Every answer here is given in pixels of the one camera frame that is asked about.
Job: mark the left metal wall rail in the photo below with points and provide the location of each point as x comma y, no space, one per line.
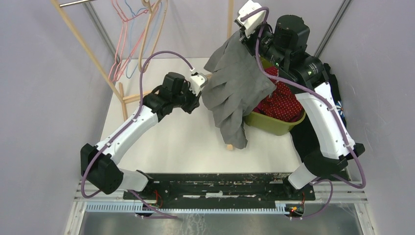
95,19

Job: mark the black floral garment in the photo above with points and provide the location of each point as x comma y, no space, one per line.
304,138

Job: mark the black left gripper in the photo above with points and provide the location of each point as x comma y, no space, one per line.
195,102

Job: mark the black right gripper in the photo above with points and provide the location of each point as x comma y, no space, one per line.
248,41

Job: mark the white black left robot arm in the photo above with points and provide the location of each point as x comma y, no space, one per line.
99,162

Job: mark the pink wire hanger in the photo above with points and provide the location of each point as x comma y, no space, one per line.
121,41
132,50

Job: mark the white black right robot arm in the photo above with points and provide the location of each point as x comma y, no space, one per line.
308,79

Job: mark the red polka dot skirt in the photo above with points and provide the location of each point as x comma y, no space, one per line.
281,104

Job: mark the metal wall rail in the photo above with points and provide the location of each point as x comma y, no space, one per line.
332,27
95,19

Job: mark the grey skirt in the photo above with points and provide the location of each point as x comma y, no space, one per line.
235,88

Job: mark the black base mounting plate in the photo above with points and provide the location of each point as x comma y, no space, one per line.
221,191

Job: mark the wooden clothes rack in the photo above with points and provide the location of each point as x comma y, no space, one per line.
116,87

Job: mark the olive green laundry basket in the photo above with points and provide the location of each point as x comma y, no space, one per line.
271,125

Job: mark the aluminium rail frame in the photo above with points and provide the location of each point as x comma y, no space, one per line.
337,210

